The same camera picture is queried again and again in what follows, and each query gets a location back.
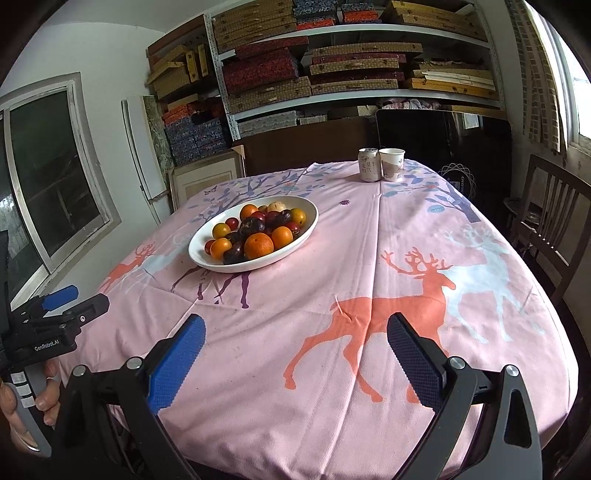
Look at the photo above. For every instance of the stack of patterned flat boxes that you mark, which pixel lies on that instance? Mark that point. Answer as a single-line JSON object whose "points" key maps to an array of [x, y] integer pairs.
{"points": [[268, 69]]}

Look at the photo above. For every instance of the black flat panel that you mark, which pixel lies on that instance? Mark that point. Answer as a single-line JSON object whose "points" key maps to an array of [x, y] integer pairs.
{"points": [[461, 147]]}

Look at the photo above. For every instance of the stack of brown boxes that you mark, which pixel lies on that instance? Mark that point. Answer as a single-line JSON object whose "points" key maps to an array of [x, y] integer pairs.
{"points": [[171, 78]]}

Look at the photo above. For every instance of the white paper cup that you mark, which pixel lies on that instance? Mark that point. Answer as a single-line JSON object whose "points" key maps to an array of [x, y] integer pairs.
{"points": [[392, 164]]}

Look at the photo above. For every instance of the stack of grey patterned boxes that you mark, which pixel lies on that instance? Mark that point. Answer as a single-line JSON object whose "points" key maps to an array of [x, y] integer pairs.
{"points": [[268, 123]]}

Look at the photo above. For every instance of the pink printed tablecloth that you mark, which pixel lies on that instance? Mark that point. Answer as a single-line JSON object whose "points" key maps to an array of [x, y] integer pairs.
{"points": [[323, 277]]}

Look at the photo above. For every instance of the white drink can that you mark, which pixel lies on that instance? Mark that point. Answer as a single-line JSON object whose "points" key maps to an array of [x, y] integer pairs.
{"points": [[369, 165]]}

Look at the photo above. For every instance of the white plate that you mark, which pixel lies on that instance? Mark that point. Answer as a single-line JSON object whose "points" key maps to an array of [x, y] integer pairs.
{"points": [[295, 240]]}

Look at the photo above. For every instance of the brown wooden cabinet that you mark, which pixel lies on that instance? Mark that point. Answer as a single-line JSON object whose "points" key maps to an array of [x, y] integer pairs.
{"points": [[300, 147]]}

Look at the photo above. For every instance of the small yellow orange citrus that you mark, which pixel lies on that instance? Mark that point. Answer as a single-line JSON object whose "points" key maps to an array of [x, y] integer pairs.
{"points": [[299, 216]]}

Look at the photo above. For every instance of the person's left hand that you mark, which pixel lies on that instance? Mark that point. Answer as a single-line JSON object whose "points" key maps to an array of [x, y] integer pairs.
{"points": [[51, 392]]}

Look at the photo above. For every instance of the large orange tangerine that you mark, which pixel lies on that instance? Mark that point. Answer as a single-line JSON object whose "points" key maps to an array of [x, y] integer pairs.
{"points": [[258, 245]]}

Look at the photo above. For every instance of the pink folded cloth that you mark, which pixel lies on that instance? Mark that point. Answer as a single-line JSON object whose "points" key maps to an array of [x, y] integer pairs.
{"points": [[406, 104]]}

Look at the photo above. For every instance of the white metal shelf unit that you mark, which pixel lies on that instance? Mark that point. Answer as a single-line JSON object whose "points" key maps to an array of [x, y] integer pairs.
{"points": [[369, 30]]}

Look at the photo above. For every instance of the bright window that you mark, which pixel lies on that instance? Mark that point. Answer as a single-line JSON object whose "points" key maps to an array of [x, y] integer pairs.
{"points": [[575, 92]]}

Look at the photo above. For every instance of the brick pattern curtain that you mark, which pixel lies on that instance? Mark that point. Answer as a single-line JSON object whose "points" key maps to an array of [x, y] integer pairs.
{"points": [[535, 69]]}

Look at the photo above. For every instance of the pale framed picture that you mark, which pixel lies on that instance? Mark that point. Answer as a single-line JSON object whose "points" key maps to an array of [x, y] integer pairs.
{"points": [[203, 177]]}

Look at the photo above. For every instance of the stack of blue floral boxes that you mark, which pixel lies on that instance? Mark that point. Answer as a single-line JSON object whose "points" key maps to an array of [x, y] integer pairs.
{"points": [[194, 134]]}

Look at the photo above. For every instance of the dark wooden chair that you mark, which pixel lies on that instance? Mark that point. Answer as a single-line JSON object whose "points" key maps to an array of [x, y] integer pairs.
{"points": [[554, 207]]}

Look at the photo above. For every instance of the green marbled slab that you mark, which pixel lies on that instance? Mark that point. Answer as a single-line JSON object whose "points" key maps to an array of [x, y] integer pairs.
{"points": [[159, 129]]}

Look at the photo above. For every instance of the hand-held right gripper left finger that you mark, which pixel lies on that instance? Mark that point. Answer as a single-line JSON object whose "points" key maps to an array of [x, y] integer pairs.
{"points": [[178, 364]]}

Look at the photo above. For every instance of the stack of yellow wooden boxes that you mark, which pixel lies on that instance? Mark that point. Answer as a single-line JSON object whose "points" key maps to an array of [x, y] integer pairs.
{"points": [[443, 83]]}

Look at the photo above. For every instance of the pale yellow round fruit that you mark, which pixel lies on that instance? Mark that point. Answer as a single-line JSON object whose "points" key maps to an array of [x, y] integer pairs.
{"points": [[277, 205]]}

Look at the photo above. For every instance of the large red plum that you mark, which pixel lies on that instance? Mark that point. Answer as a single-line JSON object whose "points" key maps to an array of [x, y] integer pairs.
{"points": [[232, 223]]}

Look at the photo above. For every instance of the white board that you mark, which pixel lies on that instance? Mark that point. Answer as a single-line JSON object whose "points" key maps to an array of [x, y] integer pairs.
{"points": [[138, 147]]}

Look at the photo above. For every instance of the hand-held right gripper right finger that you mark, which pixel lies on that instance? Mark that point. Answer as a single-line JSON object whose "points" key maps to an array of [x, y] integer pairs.
{"points": [[415, 364]]}

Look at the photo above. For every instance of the small red plum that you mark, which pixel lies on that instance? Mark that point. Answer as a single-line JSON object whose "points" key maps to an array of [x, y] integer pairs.
{"points": [[257, 216], [293, 227]]}

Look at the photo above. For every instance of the aluminium sliding window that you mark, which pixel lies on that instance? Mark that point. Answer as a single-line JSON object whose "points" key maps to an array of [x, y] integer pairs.
{"points": [[55, 175]]}

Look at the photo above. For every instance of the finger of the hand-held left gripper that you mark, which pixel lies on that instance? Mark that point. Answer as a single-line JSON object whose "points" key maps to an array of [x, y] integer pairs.
{"points": [[60, 297], [87, 310]]}

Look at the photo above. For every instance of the dark purple passion fruit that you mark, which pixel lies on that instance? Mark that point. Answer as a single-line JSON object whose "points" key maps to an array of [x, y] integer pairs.
{"points": [[252, 226], [286, 216], [233, 237], [234, 254]]}

